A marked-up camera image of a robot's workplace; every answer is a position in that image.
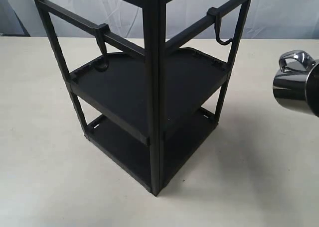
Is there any stainless steel mug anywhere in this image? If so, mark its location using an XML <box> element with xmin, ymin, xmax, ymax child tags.
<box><xmin>273</xmin><ymin>50</ymin><xmax>319</xmax><ymax>117</ymax></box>

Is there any black shelf rack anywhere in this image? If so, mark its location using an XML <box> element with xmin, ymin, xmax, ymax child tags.
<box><xmin>34</xmin><ymin>0</ymin><xmax>251</xmax><ymax>196</ymax></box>

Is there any black hook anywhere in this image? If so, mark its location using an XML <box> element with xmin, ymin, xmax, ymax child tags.
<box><xmin>207</xmin><ymin>7</ymin><xmax>233</xmax><ymax>46</ymax></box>
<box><xmin>93</xmin><ymin>23</ymin><xmax>110</xmax><ymax>72</ymax></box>

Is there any white backdrop curtain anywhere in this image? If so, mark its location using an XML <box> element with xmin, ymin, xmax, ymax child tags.
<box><xmin>0</xmin><ymin>0</ymin><xmax>319</xmax><ymax>39</ymax></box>

